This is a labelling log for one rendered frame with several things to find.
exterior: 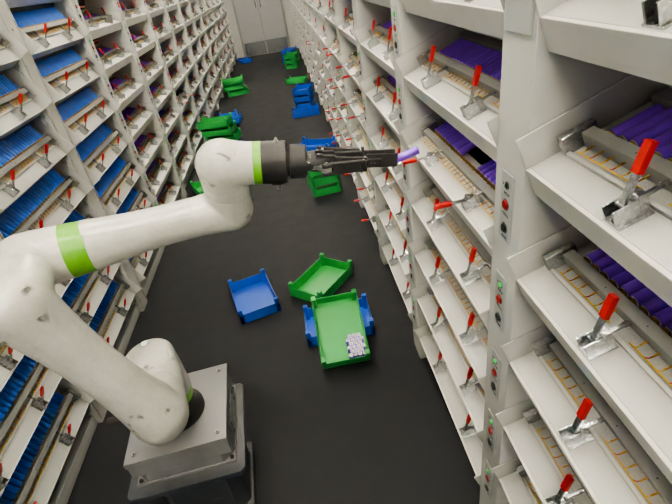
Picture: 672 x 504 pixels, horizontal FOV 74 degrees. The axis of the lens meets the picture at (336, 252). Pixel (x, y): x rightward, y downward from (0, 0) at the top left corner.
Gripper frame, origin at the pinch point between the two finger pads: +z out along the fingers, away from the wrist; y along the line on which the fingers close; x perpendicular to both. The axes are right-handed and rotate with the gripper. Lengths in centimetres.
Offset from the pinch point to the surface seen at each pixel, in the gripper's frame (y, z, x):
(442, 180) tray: -4.6, 16.9, -8.0
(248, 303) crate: -92, -43, -109
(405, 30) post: -33.6, 12.4, 22.2
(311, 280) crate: -101, -10, -104
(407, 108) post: -33.5, 14.8, 2.1
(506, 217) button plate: 32.3, 14.3, 1.0
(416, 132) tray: -33.2, 18.1, -4.9
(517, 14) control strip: 31.8, 9.6, 30.6
